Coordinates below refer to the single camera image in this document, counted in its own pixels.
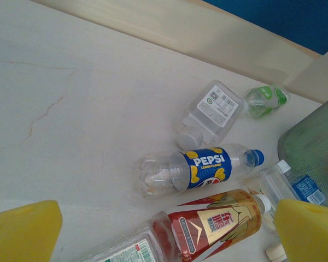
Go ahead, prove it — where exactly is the clear round bottle pale label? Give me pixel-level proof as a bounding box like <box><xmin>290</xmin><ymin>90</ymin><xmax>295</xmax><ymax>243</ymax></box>
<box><xmin>76</xmin><ymin>218</ymin><xmax>165</xmax><ymax>262</ymax></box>

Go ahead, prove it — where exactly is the water bottle blue label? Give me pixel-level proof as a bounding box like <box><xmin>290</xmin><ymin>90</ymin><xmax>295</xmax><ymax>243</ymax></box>
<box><xmin>276</xmin><ymin>159</ymin><xmax>328</xmax><ymax>207</ymax></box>

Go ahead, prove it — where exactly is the Pepsi bottle blue cap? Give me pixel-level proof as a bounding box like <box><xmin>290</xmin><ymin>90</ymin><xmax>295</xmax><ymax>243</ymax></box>
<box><xmin>133</xmin><ymin>144</ymin><xmax>266</xmax><ymax>200</ymax></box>

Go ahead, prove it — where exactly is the clear plastic bin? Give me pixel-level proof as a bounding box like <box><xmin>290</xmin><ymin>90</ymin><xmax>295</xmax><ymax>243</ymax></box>
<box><xmin>277</xmin><ymin>92</ymin><xmax>328</xmax><ymax>211</ymax></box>

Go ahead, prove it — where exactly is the red gold label bottle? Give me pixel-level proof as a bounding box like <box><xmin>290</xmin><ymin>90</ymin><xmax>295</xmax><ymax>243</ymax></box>
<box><xmin>151</xmin><ymin>188</ymin><xmax>272</xmax><ymax>262</ymax></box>

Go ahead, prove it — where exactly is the square clear bottle white label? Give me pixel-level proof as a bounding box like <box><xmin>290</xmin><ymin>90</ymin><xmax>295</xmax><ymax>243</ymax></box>
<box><xmin>176</xmin><ymin>79</ymin><xmax>245</xmax><ymax>150</ymax></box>

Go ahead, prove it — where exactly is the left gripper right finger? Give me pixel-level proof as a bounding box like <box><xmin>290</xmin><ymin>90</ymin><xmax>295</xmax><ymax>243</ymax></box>
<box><xmin>274</xmin><ymin>198</ymin><xmax>328</xmax><ymax>262</ymax></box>

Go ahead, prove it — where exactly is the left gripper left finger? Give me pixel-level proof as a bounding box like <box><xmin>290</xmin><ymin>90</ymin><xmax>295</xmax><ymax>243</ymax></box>
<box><xmin>0</xmin><ymin>200</ymin><xmax>63</xmax><ymax>262</ymax></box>

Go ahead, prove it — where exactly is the clear bottle green label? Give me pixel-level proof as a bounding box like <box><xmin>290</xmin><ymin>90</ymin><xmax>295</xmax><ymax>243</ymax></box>
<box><xmin>242</xmin><ymin>84</ymin><xmax>291</xmax><ymax>120</ymax></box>

